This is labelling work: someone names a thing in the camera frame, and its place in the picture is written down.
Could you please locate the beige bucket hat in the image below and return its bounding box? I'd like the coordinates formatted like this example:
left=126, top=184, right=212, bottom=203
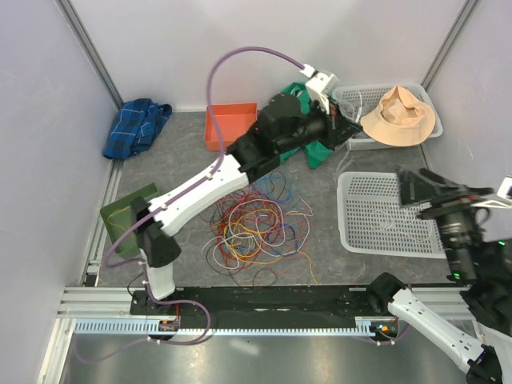
left=360, top=86, right=436, bottom=147

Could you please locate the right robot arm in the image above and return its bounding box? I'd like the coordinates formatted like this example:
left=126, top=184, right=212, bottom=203
left=366, top=167, right=511, bottom=383

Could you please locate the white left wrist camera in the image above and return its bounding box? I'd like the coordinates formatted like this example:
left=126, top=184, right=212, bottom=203
left=300, top=64, right=338, bottom=104

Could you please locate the light blue cable duct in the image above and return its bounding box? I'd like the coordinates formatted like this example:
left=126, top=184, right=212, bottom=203
left=74, top=315, right=413, bottom=336

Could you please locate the green jacket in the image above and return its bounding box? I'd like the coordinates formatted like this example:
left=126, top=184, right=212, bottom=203
left=280, top=82, right=333, bottom=169

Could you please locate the small white perforated basket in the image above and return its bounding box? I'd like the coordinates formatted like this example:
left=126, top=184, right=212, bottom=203
left=332, top=83, right=443, bottom=150

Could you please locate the green plastic tray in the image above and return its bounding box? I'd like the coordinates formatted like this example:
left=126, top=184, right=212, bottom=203
left=100, top=183, right=160, bottom=259

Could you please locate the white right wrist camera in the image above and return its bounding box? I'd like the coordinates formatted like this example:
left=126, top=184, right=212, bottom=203
left=473, top=175, right=511, bottom=209

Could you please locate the blue plaid cloth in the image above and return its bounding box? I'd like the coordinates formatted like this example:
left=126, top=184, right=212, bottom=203
left=102, top=98, right=173, bottom=160

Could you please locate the yellow wire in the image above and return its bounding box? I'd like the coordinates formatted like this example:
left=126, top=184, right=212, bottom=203
left=107, top=206, right=135, bottom=229

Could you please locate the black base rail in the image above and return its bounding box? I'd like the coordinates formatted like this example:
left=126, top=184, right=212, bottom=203
left=130, top=286, right=390, bottom=328

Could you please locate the white wire in basket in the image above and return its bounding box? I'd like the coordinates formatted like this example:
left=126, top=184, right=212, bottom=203
left=370, top=207, right=435, bottom=243

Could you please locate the orange plastic tray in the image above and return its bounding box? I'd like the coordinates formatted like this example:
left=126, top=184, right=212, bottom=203
left=203, top=102, right=258, bottom=151

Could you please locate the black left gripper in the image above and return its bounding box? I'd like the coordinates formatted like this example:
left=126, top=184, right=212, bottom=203
left=278, top=97, right=364, bottom=156

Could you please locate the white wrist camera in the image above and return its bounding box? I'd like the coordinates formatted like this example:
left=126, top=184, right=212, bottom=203
left=473, top=175, right=511, bottom=209
left=300, top=64, right=338, bottom=104

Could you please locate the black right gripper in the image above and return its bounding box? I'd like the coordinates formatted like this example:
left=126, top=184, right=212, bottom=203
left=394, top=161, right=492, bottom=278

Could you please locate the large white perforated basket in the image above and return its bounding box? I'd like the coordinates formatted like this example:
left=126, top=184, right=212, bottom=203
left=337, top=171, right=445, bottom=259

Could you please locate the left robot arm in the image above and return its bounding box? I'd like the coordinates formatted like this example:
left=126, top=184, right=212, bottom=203
left=130, top=94, right=362, bottom=314

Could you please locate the tangled coloured wire pile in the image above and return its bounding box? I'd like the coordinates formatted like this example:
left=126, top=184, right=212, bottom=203
left=199, top=171, right=319, bottom=286

